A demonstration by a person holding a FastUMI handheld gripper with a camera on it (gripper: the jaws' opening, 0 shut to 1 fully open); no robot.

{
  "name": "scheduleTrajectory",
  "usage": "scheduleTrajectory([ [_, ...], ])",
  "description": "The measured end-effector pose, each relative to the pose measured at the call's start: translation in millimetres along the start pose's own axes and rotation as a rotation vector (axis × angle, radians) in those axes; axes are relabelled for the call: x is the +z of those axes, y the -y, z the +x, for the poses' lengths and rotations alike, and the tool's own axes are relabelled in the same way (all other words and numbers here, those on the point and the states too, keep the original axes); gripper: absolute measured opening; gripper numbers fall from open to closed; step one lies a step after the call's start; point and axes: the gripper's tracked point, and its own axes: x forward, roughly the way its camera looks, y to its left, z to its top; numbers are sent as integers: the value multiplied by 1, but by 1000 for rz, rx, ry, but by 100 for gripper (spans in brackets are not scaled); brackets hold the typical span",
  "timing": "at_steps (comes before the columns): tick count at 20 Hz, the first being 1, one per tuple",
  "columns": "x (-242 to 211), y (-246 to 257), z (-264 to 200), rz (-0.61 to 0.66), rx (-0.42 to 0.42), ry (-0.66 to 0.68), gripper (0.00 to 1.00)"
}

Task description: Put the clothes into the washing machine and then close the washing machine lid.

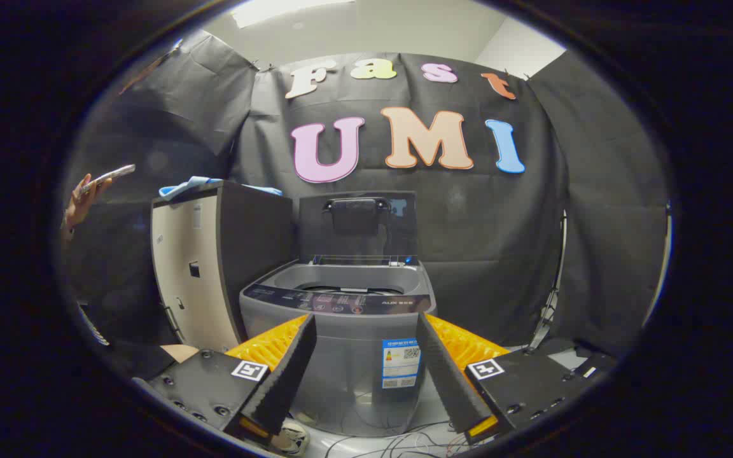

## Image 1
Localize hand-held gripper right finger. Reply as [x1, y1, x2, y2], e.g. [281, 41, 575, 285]
[416, 312, 598, 446]

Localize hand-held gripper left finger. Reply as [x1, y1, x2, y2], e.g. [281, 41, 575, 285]
[132, 313, 318, 446]

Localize grey washing machine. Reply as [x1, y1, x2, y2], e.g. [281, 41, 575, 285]
[239, 258, 437, 438]

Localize dark washing machine lid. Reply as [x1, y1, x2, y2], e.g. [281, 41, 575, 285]
[297, 191, 419, 267]

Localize light blue cloth garment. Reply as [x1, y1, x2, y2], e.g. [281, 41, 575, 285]
[158, 176, 283, 199]

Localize white patterned object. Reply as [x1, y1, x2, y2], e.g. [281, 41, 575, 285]
[274, 420, 311, 456]

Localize metal tripod stand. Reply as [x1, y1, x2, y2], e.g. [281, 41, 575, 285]
[524, 210, 569, 354]

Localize beige and dark cabinet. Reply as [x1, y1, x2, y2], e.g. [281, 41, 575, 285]
[150, 180, 294, 352]

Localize black box with white label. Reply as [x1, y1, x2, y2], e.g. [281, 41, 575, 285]
[554, 347, 618, 382]

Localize tangle of thin cables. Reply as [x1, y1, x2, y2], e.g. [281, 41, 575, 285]
[322, 420, 469, 458]

